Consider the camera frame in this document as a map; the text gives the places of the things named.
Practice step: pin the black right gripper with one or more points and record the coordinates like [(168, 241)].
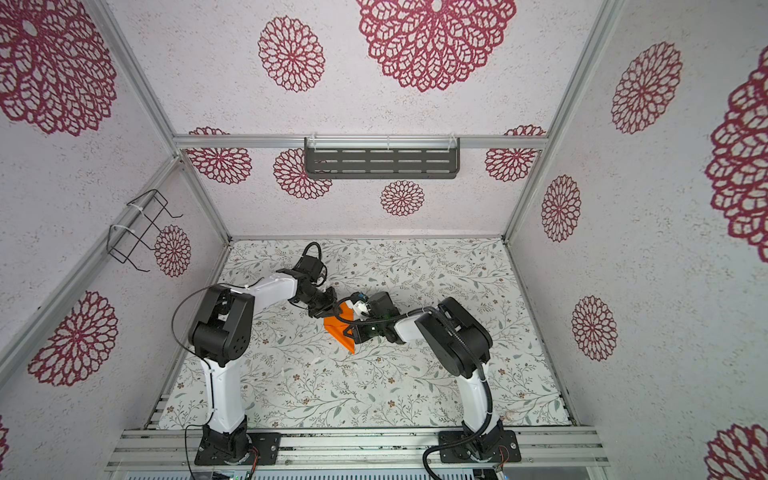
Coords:
[(359, 334)]

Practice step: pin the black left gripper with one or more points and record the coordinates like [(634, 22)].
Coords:
[(332, 304)]

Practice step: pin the orange square paper sheet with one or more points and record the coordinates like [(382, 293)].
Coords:
[(339, 326)]

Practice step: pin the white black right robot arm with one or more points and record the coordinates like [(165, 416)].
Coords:
[(457, 339)]

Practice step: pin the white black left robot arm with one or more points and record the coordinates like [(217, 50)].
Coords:
[(221, 333)]

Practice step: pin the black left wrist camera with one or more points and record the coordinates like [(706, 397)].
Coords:
[(311, 265)]

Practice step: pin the grey slotted wall shelf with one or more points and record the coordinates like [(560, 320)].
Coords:
[(386, 159)]

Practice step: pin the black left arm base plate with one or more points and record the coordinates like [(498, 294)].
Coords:
[(238, 449)]

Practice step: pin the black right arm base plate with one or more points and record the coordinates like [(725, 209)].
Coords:
[(480, 447)]

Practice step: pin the aluminium front rail frame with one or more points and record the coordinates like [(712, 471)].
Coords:
[(363, 448)]

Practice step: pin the black wire wall basket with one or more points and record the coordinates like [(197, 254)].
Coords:
[(124, 238)]

